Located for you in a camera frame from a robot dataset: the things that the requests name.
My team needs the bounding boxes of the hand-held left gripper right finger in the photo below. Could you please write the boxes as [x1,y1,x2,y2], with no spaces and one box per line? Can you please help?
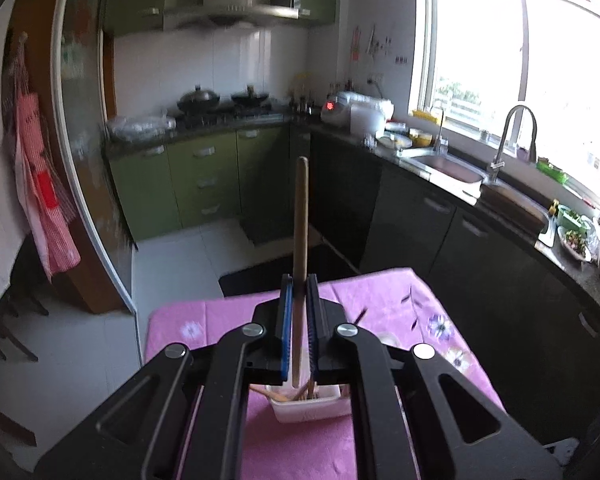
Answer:
[305,272,563,480]

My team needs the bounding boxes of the dark chair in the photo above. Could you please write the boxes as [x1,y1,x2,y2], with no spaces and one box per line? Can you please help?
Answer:
[0,235,51,363]

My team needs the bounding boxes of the small dark floor mat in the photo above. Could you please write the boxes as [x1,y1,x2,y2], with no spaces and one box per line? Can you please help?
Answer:
[240,216,288,246]

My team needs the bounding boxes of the black base cabinet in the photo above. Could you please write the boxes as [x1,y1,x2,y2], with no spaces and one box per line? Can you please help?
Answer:
[287,125,600,411]

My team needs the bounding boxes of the small steel faucet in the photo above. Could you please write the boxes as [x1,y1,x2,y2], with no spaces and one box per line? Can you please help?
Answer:
[432,106,449,153]

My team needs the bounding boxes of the purple flowered tablecloth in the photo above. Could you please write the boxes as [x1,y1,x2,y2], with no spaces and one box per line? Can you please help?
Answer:
[144,267,506,480]

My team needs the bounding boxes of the white plate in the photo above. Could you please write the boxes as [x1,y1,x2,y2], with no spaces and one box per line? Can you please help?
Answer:
[380,132,413,150]

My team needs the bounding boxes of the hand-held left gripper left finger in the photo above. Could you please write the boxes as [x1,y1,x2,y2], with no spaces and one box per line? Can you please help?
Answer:
[35,272,295,480]

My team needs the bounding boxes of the hanging wall items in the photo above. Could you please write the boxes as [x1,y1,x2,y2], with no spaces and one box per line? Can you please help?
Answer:
[350,25,396,61]

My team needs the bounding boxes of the black floor mat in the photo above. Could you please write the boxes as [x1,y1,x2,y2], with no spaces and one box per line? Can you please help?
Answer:
[219,242,366,298]

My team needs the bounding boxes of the kitchen window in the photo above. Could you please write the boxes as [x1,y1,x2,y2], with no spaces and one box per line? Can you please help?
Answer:
[410,0,600,211]

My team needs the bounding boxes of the green tray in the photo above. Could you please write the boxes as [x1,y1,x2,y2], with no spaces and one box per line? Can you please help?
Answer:
[536,157,568,183]

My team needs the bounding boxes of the condiment bottles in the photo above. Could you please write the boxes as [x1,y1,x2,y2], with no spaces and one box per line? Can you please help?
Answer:
[290,75,316,113]

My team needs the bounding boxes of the black wok with lid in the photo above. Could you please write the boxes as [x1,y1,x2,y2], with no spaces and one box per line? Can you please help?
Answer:
[230,85,271,107]
[176,85,221,113]

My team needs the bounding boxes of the white rice cooker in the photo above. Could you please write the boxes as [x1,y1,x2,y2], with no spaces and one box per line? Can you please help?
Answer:
[321,91,395,136]

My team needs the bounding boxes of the black gas stove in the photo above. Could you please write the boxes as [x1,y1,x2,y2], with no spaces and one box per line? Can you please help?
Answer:
[172,105,276,128]

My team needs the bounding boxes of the white rectangular container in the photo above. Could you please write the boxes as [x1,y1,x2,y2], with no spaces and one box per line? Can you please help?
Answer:
[265,382,353,423]

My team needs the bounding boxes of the bowl of chopped vegetables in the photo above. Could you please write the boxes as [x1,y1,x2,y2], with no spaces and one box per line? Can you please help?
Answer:
[557,225,593,263]

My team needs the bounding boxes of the clear plastic bag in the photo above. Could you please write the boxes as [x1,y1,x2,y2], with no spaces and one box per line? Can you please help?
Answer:
[106,115,177,141]

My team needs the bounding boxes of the green base cabinet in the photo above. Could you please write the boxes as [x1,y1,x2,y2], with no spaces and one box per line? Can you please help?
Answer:
[105,125,293,243]

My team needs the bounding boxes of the green vegetable basket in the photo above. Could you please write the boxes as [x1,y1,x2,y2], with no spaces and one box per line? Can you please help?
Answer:
[557,205,593,231]

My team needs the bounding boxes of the tall gooseneck faucet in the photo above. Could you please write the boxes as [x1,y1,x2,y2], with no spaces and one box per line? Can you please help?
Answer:
[487,105,538,183]

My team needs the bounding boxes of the steel sink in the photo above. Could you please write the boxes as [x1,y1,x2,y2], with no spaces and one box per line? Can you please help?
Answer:
[399,152,488,186]

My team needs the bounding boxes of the red checked apron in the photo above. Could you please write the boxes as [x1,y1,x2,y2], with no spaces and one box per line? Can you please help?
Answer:
[2,32,81,281]

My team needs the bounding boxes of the frosted glass sliding door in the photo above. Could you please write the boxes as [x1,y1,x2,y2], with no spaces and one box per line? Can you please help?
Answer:
[50,0,141,316]

